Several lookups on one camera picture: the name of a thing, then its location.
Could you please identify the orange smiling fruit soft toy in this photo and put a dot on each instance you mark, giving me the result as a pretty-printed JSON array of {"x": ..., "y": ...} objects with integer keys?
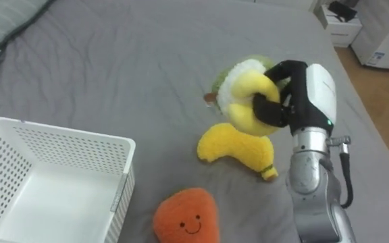
[{"x": 184, "y": 212}]

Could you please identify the green avocado soft toy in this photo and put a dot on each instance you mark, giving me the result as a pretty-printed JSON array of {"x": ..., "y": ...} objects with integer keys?
[{"x": 245, "y": 87}]

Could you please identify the white washing machine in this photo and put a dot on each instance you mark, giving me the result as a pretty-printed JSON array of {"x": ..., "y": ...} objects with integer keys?
[{"x": 383, "y": 40}]

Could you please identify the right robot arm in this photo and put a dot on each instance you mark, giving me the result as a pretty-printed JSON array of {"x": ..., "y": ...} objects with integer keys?
[{"x": 311, "y": 175}]

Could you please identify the grey bed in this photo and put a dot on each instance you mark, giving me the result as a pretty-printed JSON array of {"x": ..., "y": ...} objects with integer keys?
[{"x": 113, "y": 67}]

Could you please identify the white perforated plastic basket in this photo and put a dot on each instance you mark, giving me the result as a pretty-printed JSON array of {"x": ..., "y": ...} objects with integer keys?
[{"x": 56, "y": 209}]

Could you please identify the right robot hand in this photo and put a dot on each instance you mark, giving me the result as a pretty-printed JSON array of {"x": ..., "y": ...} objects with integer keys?
[{"x": 306, "y": 101}]

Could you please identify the white cardboard box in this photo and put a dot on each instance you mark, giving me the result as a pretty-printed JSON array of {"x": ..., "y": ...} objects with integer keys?
[{"x": 344, "y": 32}]

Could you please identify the yellow banana soft toy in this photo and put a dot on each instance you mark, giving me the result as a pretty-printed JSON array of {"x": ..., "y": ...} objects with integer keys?
[{"x": 228, "y": 145}]

